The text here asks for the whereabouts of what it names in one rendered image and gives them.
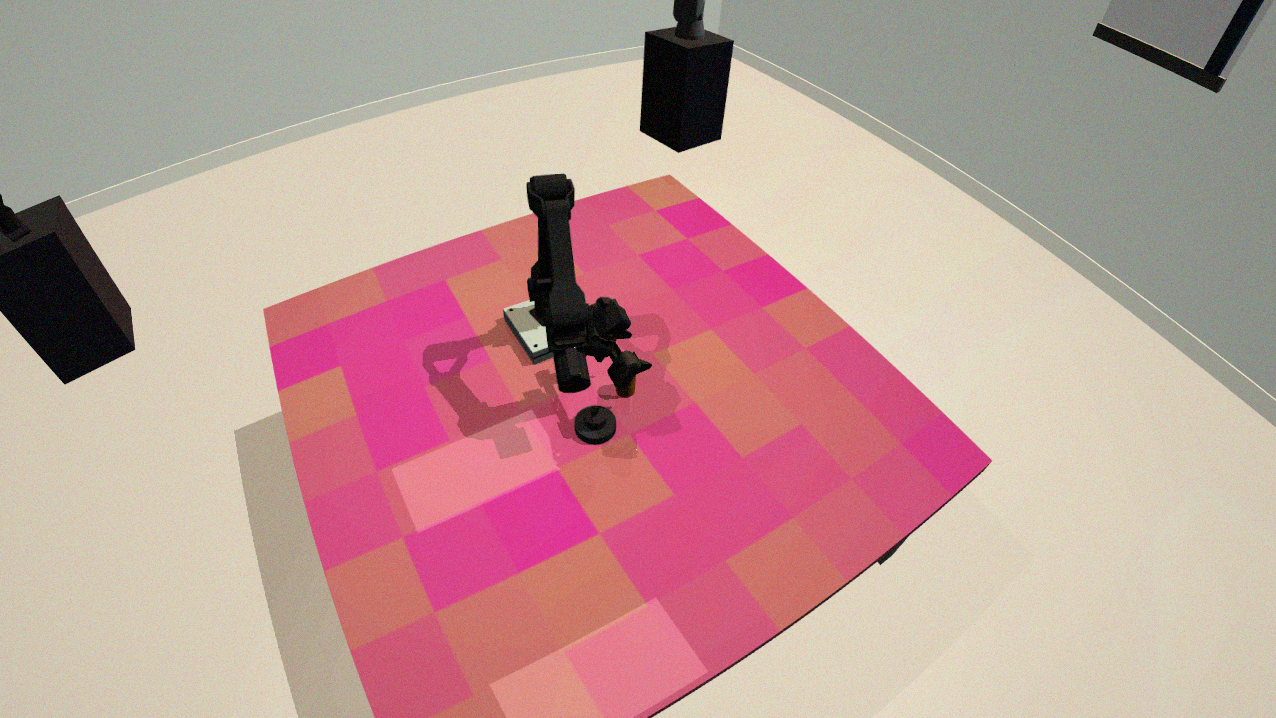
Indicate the orange knob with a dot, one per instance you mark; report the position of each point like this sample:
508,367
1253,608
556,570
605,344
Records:
629,391

